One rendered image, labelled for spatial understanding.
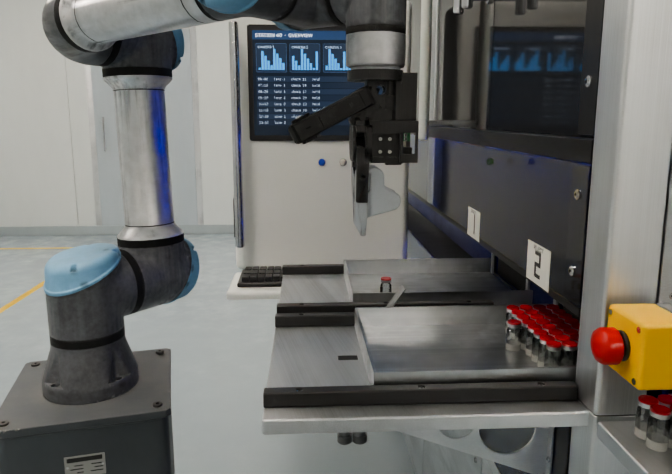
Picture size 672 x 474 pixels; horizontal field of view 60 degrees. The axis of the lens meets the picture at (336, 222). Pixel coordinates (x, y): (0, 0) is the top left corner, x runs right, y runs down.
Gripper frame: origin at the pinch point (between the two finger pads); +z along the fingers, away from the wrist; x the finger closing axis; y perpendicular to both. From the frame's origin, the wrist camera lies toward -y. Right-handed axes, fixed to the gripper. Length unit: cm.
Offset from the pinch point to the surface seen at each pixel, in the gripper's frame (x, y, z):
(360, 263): 54, 6, 19
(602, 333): -18.7, 24.5, 8.2
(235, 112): 83, -25, -15
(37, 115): 544, -279, -14
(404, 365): 3.2, 7.3, 21.2
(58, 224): 544, -267, 99
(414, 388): -7.8, 6.7, 19.4
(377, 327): 18.8, 5.3, 21.3
